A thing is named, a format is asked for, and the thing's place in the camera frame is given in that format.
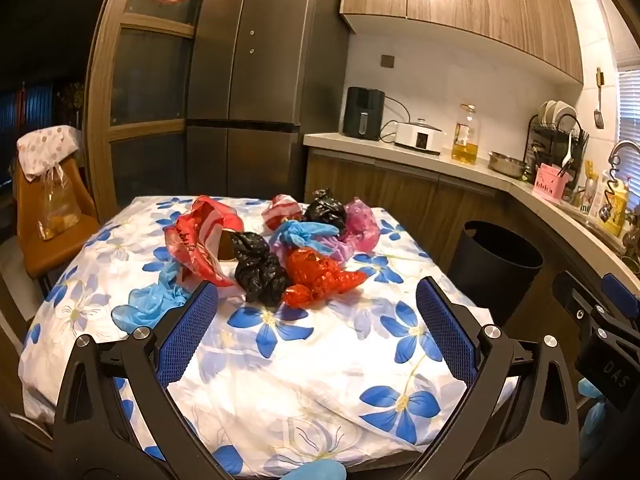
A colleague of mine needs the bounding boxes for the person's right hand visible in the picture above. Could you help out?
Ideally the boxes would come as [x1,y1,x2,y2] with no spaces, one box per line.
[577,377,608,447]

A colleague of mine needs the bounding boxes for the cooking oil bottle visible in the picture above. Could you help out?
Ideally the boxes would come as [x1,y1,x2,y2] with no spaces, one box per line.
[451,103,478,165]

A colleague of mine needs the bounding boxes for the magenta plastic bag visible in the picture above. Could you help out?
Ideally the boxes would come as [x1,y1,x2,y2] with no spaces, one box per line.
[342,197,382,252]

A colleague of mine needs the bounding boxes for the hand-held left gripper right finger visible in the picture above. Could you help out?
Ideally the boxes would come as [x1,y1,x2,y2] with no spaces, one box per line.
[392,276,583,480]

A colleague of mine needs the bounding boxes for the black air fryer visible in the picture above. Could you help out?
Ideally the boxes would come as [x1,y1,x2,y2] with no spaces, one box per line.
[342,86,386,141]

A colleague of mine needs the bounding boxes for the window blinds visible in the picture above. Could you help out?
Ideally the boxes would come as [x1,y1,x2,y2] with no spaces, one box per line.
[617,67,640,148]

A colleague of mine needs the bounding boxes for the light blue plastic bag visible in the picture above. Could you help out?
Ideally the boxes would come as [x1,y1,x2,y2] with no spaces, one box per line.
[111,260,201,333]

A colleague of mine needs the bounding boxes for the white rice cooker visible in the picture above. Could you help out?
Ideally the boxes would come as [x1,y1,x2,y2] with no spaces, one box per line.
[394,119,445,156]

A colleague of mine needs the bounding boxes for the wooden glass door cabinet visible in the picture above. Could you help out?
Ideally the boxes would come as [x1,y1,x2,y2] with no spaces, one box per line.
[87,0,221,221]

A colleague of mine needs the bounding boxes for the orange chair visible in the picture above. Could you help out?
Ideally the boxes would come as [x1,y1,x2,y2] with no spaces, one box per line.
[12,157,101,281]

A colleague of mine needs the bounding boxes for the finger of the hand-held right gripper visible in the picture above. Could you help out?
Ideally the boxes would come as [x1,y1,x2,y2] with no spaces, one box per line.
[601,273,640,311]
[552,271,602,332]

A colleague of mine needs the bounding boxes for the small red white plastic bag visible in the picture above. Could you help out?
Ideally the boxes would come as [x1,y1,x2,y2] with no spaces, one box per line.
[261,194,306,233]

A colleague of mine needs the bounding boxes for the dark grey refrigerator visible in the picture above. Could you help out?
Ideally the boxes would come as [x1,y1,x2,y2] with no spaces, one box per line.
[185,0,351,201]

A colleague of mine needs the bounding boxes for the polka dot cloth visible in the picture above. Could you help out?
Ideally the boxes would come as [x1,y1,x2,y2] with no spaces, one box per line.
[16,124,83,181]

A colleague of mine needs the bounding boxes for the pink utensil holder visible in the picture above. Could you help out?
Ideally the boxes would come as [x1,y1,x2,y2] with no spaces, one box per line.
[532,162,568,204]

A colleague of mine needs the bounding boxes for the brown round container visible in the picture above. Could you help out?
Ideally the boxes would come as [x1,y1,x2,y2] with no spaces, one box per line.
[217,230,241,263]

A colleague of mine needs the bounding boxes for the lilac plastic bag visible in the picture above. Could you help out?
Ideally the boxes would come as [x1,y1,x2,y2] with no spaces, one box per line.
[270,232,353,263]

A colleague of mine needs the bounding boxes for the person's left hand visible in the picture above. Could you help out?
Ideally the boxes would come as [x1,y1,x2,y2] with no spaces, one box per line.
[290,459,347,480]

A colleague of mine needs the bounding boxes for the wooden wall cabinets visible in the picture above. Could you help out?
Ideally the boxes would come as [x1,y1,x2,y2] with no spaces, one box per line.
[340,0,585,86]

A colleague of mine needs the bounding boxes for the black dish rack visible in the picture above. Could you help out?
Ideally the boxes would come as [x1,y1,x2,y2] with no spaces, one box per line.
[526,100,590,181]

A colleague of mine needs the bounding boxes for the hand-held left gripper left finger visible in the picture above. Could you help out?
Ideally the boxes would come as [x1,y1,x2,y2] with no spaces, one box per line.
[52,280,236,480]

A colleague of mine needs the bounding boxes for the large red white plastic bag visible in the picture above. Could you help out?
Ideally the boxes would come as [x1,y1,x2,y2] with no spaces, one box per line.
[165,196,246,288]

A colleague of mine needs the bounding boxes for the black trash bin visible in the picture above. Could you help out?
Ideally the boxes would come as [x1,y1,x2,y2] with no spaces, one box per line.
[447,220,545,328]

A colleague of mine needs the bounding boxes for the drink can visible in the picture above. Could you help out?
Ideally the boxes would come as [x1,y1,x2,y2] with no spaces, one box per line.
[575,187,596,218]

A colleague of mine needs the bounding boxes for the clear bag of oranges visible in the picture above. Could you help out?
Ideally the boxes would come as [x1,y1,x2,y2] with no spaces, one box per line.
[37,160,83,241]

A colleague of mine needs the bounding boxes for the kitchen counter with wooden cabinets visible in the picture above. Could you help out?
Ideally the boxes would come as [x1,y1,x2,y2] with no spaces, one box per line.
[302,132,640,311]

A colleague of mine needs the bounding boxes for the black plastic bag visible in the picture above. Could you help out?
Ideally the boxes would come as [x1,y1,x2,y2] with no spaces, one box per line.
[231,232,288,307]
[302,189,348,236]

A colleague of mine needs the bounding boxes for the metal bowl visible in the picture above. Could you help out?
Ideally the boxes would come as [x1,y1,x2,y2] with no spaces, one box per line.
[487,151,528,178]

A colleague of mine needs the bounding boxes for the yellow detergent bottle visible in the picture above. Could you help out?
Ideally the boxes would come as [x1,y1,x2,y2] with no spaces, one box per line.
[600,182,631,238]

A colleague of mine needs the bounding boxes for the hanging metal spatula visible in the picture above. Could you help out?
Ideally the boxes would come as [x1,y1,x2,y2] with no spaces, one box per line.
[593,67,605,128]

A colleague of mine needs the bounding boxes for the black power cable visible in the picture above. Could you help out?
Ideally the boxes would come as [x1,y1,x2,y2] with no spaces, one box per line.
[379,97,417,143]

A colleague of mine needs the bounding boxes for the floral white blue tablecloth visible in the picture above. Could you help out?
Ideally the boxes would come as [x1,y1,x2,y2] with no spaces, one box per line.
[17,192,521,480]

